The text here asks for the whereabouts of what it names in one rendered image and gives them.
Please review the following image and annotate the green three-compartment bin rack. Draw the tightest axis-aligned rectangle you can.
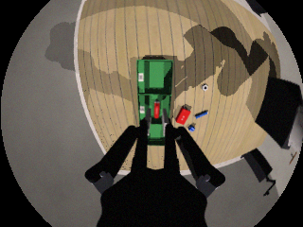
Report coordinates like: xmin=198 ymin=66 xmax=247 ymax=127
xmin=136 ymin=60 xmax=173 ymax=146

